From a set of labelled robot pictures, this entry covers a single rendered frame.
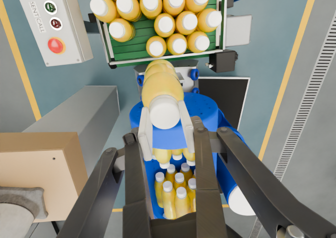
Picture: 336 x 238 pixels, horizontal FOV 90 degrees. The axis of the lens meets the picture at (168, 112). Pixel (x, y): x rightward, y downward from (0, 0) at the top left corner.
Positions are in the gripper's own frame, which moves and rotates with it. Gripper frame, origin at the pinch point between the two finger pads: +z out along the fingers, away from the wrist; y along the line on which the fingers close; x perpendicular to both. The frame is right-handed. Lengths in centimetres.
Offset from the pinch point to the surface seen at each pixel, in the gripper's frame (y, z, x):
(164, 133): -1.8, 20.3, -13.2
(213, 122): 12.2, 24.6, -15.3
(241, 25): 35, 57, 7
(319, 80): 155, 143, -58
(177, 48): 6.0, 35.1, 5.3
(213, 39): 22, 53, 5
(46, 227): -182, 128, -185
